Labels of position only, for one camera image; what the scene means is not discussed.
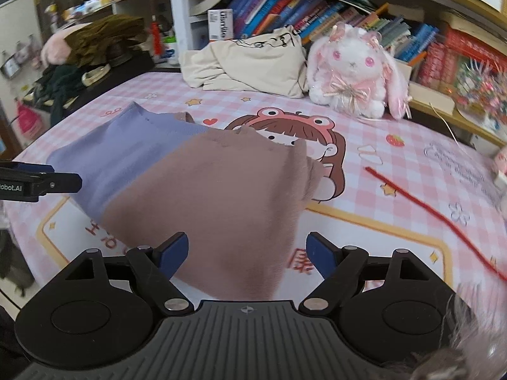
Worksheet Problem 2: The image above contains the white pink plush bunny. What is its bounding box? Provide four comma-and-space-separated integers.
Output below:
307, 22, 411, 120

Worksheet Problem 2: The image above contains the pink fluffy garment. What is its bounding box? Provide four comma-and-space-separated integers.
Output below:
40, 23, 88, 67

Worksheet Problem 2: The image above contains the red chenille stem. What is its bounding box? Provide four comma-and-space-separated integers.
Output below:
364, 167, 507, 283

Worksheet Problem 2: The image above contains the cream sweatshirt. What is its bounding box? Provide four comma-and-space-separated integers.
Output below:
180, 26, 309, 98

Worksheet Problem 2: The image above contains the red hanging tassel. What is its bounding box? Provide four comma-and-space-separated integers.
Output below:
151, 16, 163, 58

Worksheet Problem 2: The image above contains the purple and brown sweater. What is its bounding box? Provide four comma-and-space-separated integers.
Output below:
48, 104, 325, 300

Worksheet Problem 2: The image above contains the pink checkered table mat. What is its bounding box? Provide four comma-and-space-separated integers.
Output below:
21, 72, 506, 308

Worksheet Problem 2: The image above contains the dark green garment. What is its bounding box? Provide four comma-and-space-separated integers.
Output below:
34, 64, 85, 126

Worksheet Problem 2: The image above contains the olive brown garment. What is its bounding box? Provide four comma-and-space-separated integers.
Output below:
64, 15, 146, 67

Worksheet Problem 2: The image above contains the row of colourful books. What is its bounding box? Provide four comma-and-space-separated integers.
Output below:
227, 0, 439, 64

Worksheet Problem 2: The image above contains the cream webbing strap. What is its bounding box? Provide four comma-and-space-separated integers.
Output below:
80, 62, 112, 88

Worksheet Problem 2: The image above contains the white Garnier box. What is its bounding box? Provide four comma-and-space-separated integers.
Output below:
207, 9, 234, 42

